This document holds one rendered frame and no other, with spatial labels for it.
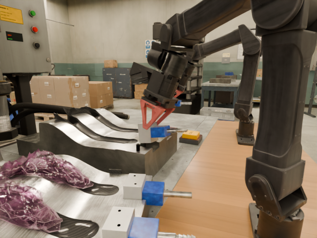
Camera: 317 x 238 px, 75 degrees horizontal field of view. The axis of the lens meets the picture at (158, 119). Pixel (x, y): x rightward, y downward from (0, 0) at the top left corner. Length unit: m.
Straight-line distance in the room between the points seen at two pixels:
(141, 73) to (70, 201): 0.34
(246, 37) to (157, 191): 0.69
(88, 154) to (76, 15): 9.27
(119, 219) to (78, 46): 9.40
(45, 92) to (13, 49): 3.60
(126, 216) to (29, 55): 1.13
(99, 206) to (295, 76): 0.38
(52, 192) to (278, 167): 0.38
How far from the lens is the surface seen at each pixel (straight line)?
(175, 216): 0.48
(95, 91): 5.22
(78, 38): 9.66
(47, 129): 0.72
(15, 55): 1.30
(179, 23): 0.50
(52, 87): 4.72
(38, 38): 1.39
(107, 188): 0.47
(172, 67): 0.52
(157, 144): 0.60
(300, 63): 0.35
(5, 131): 1.12
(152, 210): 0.48
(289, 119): 0.35
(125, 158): 0.56
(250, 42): 0.91
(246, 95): 0.93
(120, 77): 7.77
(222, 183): 0.60
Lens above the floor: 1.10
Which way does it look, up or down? 14 degrees down
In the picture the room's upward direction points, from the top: straight up
